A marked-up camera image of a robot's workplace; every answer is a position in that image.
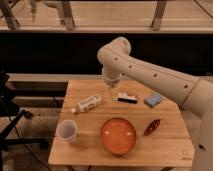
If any black and white eraser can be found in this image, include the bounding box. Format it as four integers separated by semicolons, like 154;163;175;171
118;92;138;104

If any wooden table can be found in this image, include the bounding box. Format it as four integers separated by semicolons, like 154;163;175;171
49;80;194;167

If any white plastic bottle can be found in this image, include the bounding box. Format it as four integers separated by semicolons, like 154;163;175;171
71;94;102;114

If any white plastic cup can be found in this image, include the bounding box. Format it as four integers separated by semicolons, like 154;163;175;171
56;120;78;143

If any orange ceramic bowl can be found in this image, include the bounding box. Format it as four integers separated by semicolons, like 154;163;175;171
100;118;137;156

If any blue sponge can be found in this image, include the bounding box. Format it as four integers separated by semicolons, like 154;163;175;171
144;93;164;108

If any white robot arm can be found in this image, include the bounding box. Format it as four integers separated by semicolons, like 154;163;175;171
97;37;213;171

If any red chili pepper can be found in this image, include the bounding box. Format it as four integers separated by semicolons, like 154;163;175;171
144;119;160;136

